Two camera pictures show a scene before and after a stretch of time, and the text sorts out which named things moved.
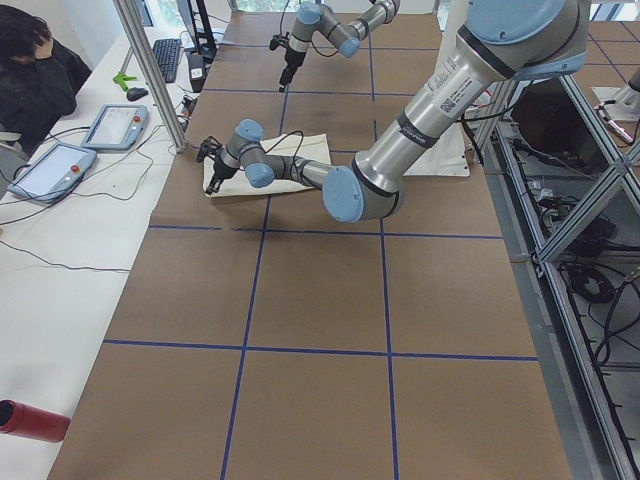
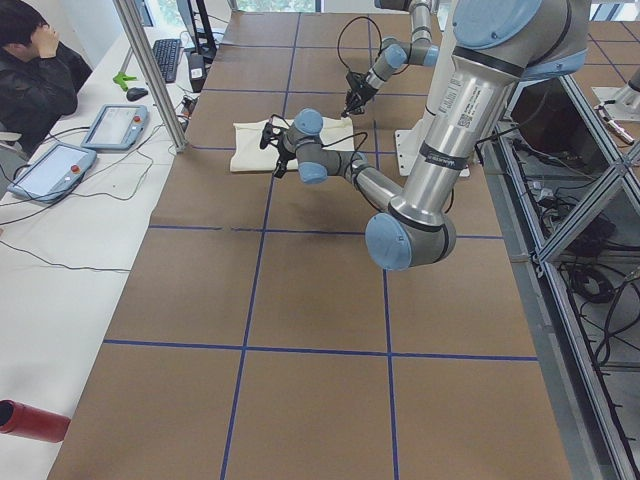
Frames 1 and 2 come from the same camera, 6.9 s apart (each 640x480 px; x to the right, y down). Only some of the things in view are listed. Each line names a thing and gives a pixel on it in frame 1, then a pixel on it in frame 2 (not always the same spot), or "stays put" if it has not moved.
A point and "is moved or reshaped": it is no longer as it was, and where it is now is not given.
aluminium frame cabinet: [566, 188] stays put
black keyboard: [167, 53] stays put
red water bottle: [25, 420] stays put
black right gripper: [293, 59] → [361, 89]
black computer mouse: [136, 93] stays put
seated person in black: [39, 77] stays put
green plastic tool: [121, 78] stays put
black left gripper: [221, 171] → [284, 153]
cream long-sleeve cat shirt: [310, 147] is moved or reshaped
